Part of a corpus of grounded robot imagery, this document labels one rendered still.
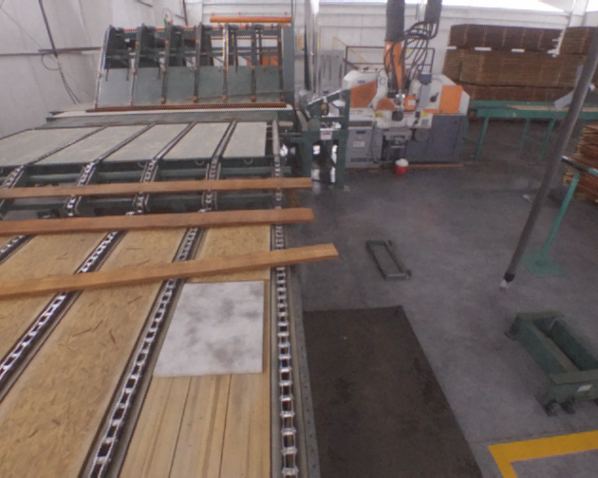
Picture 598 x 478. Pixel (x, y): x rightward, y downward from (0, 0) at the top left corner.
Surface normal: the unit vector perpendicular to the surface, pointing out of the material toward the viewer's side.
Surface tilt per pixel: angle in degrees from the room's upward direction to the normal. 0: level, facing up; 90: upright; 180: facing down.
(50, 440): 0
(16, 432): 0
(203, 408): 0
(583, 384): 90
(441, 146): 90
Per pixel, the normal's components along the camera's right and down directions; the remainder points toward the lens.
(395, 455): 0.00, -0.86
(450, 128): 0.07, 0.51
